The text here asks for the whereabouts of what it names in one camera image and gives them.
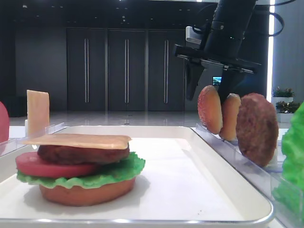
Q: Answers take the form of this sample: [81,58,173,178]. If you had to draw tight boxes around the potted plants in white planter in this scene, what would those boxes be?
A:
[271,87,300,123]

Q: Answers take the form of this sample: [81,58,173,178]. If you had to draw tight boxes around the red tomato slice on burger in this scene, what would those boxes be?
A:
[15,152,99,178]

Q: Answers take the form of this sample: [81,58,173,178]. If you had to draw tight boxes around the sesame bun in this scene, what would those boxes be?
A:
[219,93,241,141]
[198,85,223,134]

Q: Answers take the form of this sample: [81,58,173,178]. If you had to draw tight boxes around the bottom bun of burger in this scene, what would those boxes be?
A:
[39,178,136,207]

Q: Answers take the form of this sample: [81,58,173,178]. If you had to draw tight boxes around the right long clear acrylic rail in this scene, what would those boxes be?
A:
[194,123,304,228]

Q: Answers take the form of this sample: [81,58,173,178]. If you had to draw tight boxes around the green lettuce leaf on burger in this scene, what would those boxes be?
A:
[17,152,145,189]

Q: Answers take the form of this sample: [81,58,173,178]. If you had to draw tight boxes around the brown meat patty on burger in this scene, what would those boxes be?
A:
[38,145,130,165]

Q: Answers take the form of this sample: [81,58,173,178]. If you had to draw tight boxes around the black camera cable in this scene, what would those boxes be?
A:
[192,0,297,38]

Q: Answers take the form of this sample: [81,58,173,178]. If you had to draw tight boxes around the upright green lettuce leaf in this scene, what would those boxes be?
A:
[273,104,304,218]

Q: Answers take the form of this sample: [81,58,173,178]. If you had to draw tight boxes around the long clear acrylic rail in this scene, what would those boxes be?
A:
[0,123,66,156]
[194,123,304,228]

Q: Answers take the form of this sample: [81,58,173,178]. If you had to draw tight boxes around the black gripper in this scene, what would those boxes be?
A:
[174,44,261,103]

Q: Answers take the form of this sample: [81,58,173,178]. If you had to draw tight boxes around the upright brown meat patty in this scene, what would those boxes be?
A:
[236,93,279,167]

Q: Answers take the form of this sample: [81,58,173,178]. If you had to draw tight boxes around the flat orange cheese slice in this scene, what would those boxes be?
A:
[21,133,131,150]

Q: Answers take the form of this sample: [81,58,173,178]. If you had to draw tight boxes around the dark triple door cabinet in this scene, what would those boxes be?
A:
[67,28,185,111]

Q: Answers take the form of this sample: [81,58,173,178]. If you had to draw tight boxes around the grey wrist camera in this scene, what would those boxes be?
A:
[185,26,202,45]

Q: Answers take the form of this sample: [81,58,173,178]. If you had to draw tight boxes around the upright orange cheese slice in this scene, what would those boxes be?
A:
[27,90,49,136]

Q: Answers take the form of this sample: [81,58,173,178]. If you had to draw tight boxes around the small distant screen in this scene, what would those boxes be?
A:
[212,76,222,86]

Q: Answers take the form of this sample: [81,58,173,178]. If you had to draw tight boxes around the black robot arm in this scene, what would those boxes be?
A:
[174,0,263,102]

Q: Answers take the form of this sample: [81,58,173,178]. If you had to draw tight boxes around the upright red tomato slice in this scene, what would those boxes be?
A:
[0,102,10,143]

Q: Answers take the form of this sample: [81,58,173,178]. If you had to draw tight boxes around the left long clear acrylic rail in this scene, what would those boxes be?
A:
[0,123,66,156]

